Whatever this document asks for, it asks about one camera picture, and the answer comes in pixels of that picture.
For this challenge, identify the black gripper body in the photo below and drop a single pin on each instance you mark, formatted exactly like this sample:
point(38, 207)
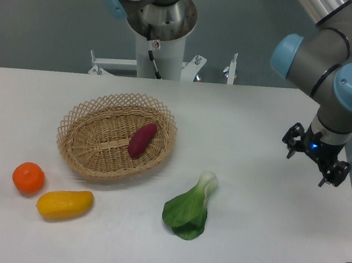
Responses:
point(321, 152)

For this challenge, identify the purple sweet potato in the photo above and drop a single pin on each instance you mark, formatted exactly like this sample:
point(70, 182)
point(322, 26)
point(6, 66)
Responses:
point(141, 139)

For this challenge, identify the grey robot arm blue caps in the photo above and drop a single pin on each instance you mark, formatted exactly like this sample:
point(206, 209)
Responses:
point(318, 66)

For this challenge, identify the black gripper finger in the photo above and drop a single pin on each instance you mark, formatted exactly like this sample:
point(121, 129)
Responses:
point(334, 173)
point(293, 139)

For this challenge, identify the orange tangerine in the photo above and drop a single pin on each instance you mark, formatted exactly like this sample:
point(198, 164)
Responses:
point(28, 178)

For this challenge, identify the woven wicker basket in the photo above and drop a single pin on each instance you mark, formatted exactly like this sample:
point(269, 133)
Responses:
point(93, 137)

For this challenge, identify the green bok choy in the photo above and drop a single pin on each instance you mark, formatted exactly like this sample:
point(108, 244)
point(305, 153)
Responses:
point(186, 214)

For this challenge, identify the yellow mango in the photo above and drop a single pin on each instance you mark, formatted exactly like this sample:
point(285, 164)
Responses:
point(64, 204)

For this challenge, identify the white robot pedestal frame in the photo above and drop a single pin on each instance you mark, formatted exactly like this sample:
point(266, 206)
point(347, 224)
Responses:
point(160, 34)

